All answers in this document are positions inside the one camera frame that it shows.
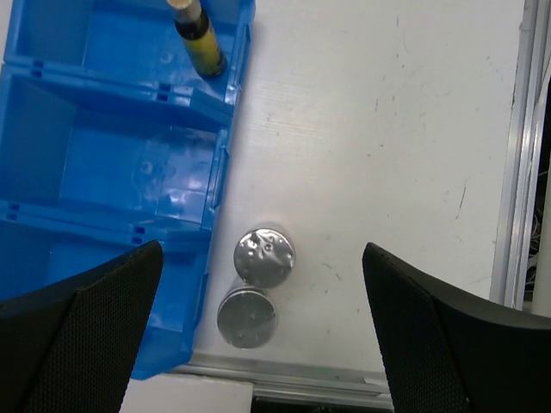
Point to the aluminium table frame rail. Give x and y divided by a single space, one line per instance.
414 125

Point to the blue bin middle compartment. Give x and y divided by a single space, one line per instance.
118 158

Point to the blue bin near compartment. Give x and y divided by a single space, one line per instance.
37 252

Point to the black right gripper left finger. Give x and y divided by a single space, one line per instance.
71 346

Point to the yellow label bottle gold cap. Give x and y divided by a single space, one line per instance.
197 33

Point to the blue bin compartment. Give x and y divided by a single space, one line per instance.
37 252
118 158
128 42

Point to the blue label shaker silver lid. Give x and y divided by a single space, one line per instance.
264 256

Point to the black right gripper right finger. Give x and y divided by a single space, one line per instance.
447 350

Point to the blue bin far compartment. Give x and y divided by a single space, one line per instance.
128 42

